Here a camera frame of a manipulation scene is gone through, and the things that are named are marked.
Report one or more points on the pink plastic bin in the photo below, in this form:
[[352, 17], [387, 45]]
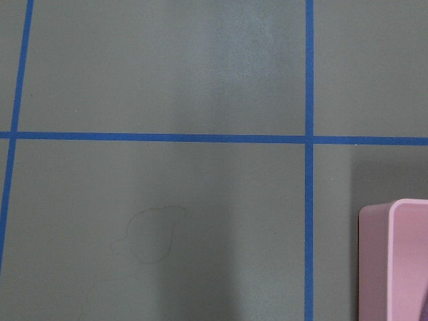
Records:
[[392, 261]]

